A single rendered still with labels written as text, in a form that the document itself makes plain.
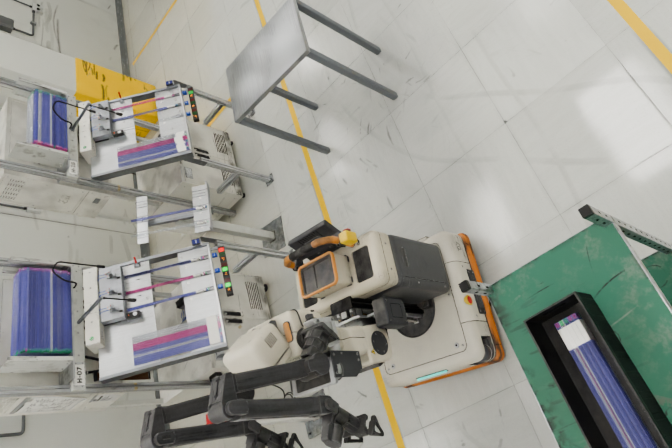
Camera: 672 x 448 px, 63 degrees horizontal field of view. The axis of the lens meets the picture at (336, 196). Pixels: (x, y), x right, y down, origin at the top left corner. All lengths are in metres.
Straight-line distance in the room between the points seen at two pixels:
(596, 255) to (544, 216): 1.16
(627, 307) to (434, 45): 2.31
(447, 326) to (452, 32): 1.78
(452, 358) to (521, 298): 0.99
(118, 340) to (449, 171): 2.14
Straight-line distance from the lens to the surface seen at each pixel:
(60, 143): 4.20
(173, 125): 4.24
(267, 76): 3.33
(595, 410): 1.72
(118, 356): 3.45
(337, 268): 2.37
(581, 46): 3.08
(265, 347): 1.99
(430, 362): 2.81
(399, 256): 2.46
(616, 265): 1.71
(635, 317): 1.69
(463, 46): 3.46
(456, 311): 2.72
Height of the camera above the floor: 2.56
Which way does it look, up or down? 43 degrees down
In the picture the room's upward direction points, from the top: 74 degrees counter-clockwise
